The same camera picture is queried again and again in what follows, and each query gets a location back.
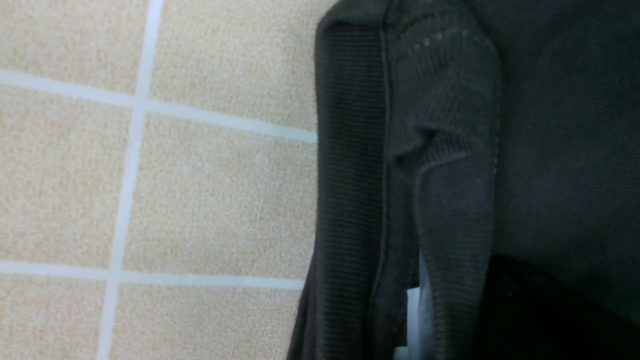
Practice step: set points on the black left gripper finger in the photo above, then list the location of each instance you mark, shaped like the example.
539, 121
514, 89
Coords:
529, 315

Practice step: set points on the dark gray long-sleeve shirt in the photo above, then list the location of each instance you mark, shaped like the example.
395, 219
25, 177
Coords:
452, 132

